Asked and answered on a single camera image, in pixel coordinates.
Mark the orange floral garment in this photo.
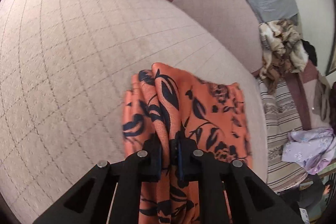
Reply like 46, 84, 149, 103
122, 63, 252, 223

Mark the striped floral pillow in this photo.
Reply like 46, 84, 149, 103
257, 78, 307, 192

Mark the lilac floral cloth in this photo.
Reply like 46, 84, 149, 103
281, 127, 335, 175

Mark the black garment on bolster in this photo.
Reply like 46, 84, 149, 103
302, 40, 317, 67

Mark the brown beige patterned blanket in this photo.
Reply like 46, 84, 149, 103
259, 20, 309, 94

